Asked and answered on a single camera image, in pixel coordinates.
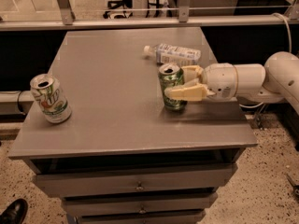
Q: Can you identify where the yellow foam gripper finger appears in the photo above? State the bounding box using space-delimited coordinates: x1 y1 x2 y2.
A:
182 65 204 87
164 84 214 102

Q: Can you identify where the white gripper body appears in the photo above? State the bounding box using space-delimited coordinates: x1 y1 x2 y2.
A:
204 63 237 102

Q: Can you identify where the green soda can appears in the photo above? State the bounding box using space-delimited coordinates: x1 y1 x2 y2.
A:
158 63 187 111

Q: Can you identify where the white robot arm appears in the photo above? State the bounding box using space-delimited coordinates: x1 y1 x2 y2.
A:
164 51 299 113

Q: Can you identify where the white 7up can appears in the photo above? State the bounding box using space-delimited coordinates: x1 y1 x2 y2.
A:
30 74 72 124

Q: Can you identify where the clear plastic water bottle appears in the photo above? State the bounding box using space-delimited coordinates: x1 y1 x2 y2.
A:
143 43 201 66

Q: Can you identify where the grey drawer cabinet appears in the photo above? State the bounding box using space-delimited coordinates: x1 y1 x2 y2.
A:
7 26 259 224

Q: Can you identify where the black office chair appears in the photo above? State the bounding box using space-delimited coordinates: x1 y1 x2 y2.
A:
102 0 134 20

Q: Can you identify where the bottom grey drawer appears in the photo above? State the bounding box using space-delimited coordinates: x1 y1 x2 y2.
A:
78 210 206 224

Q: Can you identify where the grey drawer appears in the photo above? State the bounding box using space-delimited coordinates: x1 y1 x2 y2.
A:
63 192 218 217
78 210 206 224
34 163 237 198

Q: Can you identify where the dark object on floor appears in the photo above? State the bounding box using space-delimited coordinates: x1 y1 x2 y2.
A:
286 174 299 198

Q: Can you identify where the metal railing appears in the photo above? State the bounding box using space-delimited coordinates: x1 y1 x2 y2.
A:
0 0 298 31

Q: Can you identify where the middle grey drawer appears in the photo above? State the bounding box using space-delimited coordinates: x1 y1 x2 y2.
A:
63 192 218 217

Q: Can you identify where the top grey drawer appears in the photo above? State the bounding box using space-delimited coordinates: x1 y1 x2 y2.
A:
34 163 237 198

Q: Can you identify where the black leather shoe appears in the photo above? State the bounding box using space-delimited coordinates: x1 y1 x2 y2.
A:
0 199 28 224

